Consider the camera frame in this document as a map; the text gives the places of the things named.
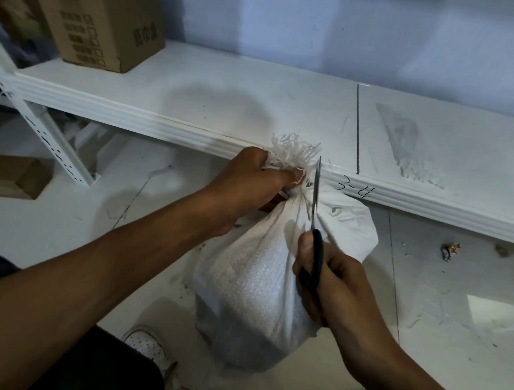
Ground white metal shelf board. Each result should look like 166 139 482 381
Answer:
0 23 514 250

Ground person's right hand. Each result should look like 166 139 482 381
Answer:
284 229 403 357

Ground white woven sack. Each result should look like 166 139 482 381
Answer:
182 124 391 385

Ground crumpled gold wrapper scrap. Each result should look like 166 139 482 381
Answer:
439 242 463 265

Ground white perforated shelf upright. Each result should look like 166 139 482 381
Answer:
0 19 117 190

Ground person's white left shoe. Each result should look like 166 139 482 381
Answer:
117 326 198 390

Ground small plain cardboard box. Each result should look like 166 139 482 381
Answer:
0 153 56 203

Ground person's left forearm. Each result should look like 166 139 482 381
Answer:
0 165 242 390

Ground person's dark trousers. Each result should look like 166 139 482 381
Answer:
0 247 183 390

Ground person's left hand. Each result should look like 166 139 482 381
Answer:
196 142 307 246

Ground black handled scissors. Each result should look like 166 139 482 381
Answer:
295 155 336 303

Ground large printed cardboard box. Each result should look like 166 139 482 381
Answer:
20 0 172 79

